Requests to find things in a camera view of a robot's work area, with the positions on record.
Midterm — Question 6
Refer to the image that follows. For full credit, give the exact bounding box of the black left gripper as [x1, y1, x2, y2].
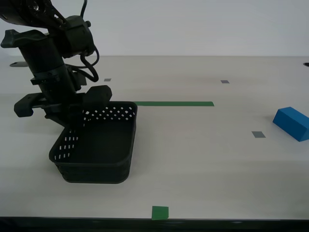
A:
[14, 72, 113, 130]

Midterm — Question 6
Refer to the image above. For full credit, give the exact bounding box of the black perforated plastic basket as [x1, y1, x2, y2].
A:
[48, 101, 138, 185]

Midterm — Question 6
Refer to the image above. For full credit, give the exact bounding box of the blue rectangular block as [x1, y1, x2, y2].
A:
[272, 106, 309, 143]

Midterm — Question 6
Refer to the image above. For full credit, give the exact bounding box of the long green tape strip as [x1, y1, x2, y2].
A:
[134, 101, 215, 107]

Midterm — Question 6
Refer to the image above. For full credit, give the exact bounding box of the green tape square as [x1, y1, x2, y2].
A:
[151, 205, 169, 221]

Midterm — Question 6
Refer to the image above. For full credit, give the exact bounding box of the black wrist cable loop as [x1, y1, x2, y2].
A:
[65, 44, 100, 83]

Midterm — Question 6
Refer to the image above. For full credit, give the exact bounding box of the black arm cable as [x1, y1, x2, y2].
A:
[79, 0, 88, 18]

